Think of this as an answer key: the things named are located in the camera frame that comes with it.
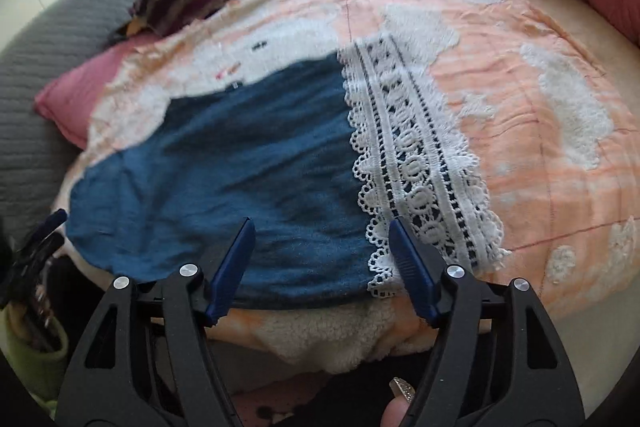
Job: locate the blue pants with white lace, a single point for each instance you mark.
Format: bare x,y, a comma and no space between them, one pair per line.
225,167

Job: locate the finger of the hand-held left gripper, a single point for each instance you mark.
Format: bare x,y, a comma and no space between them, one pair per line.
56,219

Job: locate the orange and white fleece blanket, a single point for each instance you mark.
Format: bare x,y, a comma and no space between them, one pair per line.
500,57

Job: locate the grey quilted headboard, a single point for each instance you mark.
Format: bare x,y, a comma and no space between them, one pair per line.
60,22

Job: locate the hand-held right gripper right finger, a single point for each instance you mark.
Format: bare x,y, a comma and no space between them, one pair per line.
407,257

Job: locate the person's right hand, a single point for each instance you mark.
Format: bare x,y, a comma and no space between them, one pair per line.
395,412

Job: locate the pink pillow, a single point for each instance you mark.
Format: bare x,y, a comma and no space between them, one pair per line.
75,92

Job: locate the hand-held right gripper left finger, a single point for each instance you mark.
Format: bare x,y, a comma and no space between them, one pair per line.
235,257

